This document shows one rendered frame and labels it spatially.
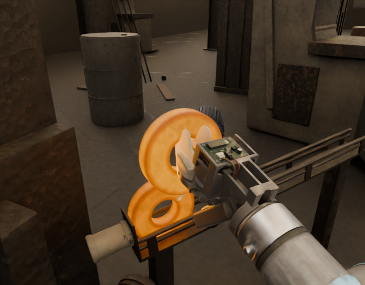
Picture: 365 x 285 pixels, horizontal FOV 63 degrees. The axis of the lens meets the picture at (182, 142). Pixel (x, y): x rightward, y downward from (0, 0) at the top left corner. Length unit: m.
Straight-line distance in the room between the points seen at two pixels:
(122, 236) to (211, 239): 1.05
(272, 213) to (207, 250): 1.26
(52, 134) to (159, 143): 0.31
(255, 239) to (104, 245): 0.38
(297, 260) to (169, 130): 0.27
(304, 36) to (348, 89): 0.54
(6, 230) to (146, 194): 0.26
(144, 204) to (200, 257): 0.96
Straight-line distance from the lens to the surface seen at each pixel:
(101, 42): 2.96
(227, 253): 1.61
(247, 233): 0.37
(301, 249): 0.35
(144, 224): 0.68
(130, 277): 0.80
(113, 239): 0.67
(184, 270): 1.53
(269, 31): 2.77
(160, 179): 0.51
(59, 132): 0.73
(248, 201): 0.37
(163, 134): 0.48
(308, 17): 2.68
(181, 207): 0.70
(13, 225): 0.58
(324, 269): 0.35
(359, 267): 0.52
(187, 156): 0.47
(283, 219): 0.37
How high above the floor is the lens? 1.13
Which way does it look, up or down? 25 degrees down
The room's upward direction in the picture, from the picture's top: straight up
